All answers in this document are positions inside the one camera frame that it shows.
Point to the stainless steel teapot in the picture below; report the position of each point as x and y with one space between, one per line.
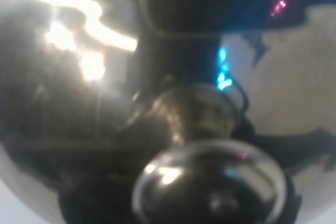
169 111

